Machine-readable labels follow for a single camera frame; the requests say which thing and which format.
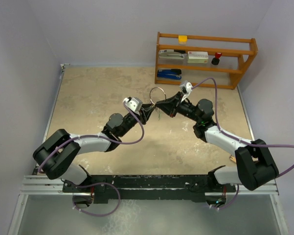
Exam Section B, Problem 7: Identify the grey stapler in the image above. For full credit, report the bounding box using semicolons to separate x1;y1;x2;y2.
158;49;186;61

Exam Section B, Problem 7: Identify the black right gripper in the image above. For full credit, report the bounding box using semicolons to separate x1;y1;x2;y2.
156;92;201;122

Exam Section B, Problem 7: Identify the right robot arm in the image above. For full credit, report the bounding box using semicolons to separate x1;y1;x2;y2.
156;92;279;191

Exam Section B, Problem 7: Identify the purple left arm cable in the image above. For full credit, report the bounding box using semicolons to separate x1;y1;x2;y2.
37;101;145;216

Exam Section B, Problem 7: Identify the blue stapler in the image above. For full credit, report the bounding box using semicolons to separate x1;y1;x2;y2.
157;69;181;80

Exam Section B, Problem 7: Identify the white green staples box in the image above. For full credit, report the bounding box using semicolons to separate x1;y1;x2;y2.
187;51;209;64

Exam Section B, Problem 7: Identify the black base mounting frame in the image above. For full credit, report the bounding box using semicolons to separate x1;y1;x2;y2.
63;175;236;204

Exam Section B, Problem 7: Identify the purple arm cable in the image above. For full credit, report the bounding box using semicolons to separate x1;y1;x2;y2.
37;101;145;216
189;77;294;212

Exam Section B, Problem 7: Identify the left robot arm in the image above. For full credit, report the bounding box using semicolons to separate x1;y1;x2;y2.
33;103;155;192

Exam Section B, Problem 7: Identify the silver keyring with clips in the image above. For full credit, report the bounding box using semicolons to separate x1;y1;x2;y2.
149;87;166;106

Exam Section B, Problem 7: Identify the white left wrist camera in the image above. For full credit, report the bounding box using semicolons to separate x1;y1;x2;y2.
123;97;143;114

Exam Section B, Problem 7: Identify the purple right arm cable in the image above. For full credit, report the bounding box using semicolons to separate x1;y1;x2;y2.
189;77;294;212

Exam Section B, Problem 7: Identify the wooden shelf rack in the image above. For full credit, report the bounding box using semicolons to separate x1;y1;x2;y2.
155;32;258;90

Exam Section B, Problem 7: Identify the yellow small box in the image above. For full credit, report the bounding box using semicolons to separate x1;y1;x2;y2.
178;35;188;45

